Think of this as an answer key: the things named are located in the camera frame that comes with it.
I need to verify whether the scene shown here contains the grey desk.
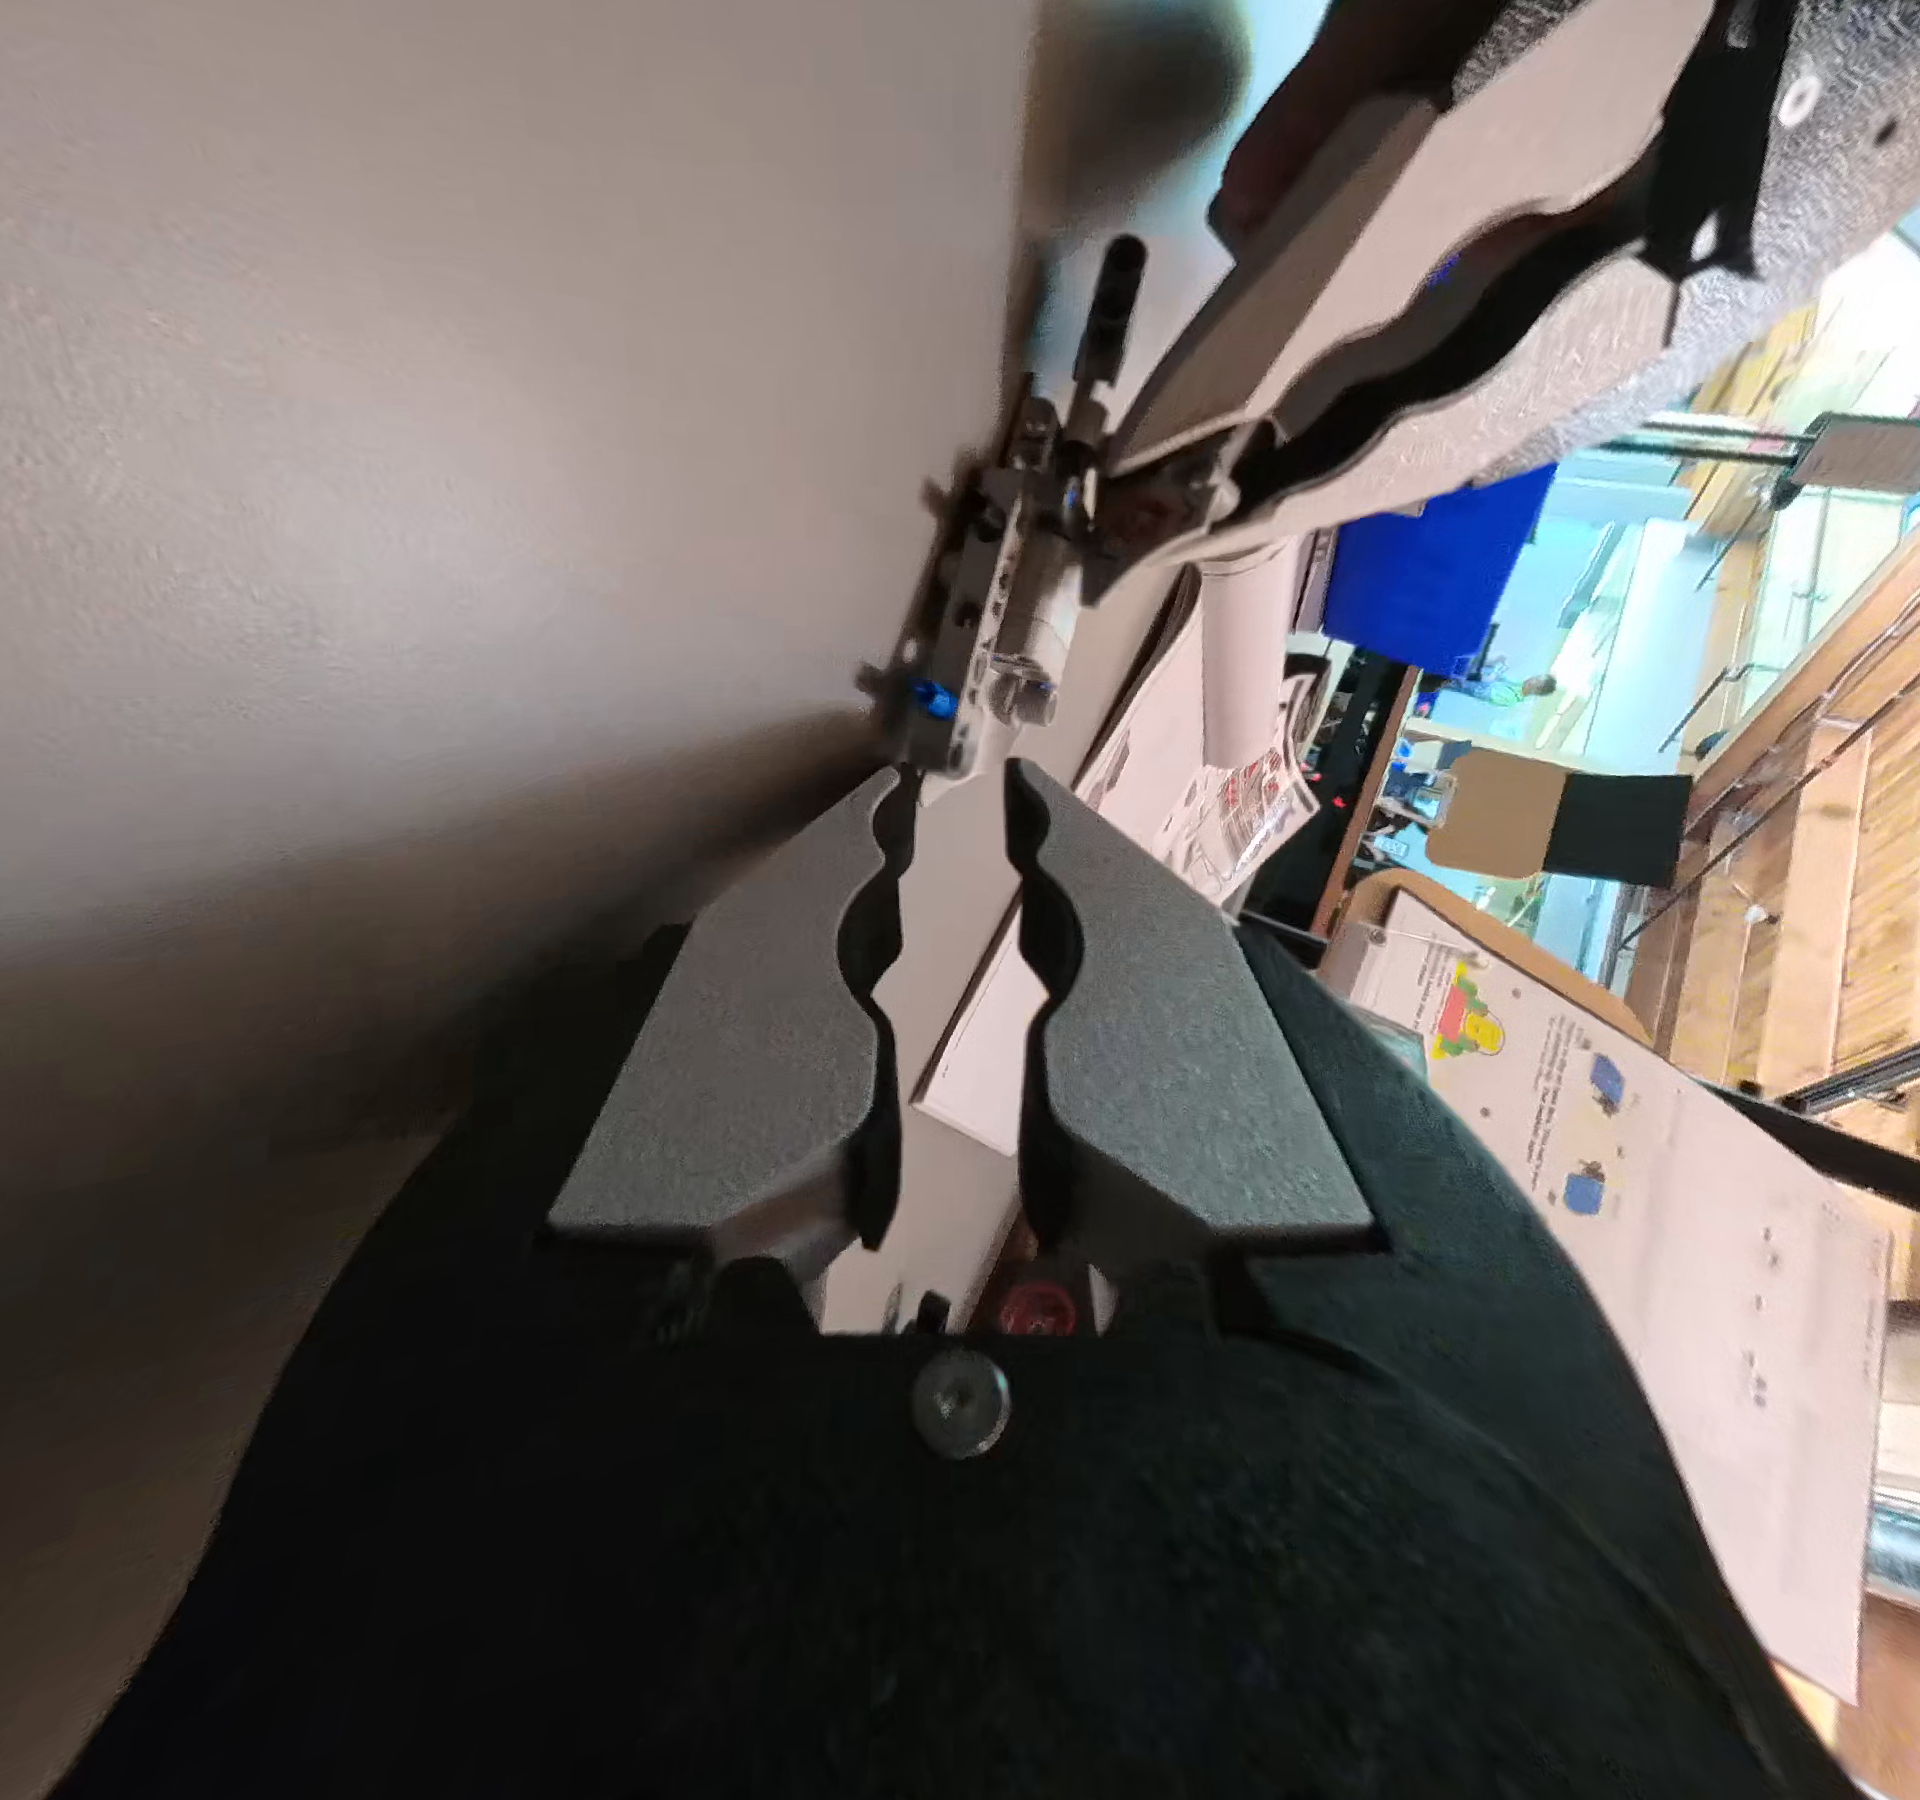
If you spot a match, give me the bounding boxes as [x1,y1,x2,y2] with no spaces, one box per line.
[0,0,1330,1800]

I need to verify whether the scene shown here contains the grey toy brick assembly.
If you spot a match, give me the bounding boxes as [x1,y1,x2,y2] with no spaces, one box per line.
[855,234,1251,787]

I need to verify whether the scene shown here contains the blue bin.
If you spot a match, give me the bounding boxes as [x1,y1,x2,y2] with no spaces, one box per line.
[1319,462,1563,681]

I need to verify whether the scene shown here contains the person's left hand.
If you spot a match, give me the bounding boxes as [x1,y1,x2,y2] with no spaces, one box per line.
[1209,0,1502,250]

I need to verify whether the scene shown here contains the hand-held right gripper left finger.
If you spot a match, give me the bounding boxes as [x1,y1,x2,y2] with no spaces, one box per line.
[546,765,921,1288]

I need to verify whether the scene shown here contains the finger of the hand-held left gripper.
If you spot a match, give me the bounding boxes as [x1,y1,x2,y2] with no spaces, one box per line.
[1197,202,1680,561]
[1110,0,1732,476]

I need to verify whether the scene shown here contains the white instruction booklet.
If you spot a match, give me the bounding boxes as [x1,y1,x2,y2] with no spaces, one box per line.
[915,540,1333,1161]

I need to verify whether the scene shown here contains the metal stand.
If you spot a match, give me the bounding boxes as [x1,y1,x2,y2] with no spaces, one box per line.
[1602,410,1920,502]

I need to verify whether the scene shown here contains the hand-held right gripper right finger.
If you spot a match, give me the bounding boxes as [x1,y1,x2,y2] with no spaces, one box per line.
[1002,760,1385,1288]

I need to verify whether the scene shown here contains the paper sheet with Lego pictures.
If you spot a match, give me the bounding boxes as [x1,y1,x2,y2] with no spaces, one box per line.
[1347,882,1895,1706]

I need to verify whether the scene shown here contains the wooden shelving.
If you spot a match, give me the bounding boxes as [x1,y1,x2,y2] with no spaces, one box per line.
[1621,248,1920,1135]

